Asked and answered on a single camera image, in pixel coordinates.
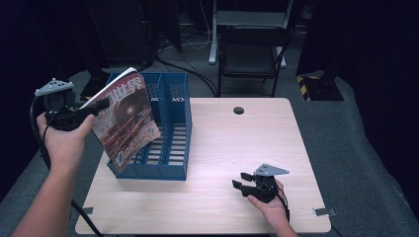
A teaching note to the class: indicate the blue plastic file rack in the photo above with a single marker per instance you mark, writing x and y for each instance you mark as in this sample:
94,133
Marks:
174,131

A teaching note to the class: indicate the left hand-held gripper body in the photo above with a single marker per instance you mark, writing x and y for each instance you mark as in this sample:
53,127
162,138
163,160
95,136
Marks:
62,115

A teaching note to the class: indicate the black yellow striped stand base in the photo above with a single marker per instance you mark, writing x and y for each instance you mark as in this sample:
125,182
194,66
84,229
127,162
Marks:
324,89
94,85

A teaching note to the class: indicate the person's right hand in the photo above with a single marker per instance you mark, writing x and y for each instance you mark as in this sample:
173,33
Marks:
275,210

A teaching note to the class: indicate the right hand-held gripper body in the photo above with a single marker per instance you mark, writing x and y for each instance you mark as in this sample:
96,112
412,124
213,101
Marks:
265,189

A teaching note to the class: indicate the black folding chair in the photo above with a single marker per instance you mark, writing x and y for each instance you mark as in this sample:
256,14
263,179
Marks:
252,56

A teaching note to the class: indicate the white metal stand frame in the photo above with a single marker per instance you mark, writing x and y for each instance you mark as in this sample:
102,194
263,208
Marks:
214,33

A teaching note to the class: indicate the dark cabinet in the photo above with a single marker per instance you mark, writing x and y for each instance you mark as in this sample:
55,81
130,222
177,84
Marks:
122,33

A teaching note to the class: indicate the person's left hand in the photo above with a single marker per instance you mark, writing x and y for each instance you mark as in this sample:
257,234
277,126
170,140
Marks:
64,148

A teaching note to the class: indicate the red cover magazine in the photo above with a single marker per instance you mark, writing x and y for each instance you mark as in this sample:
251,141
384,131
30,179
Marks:
126,128

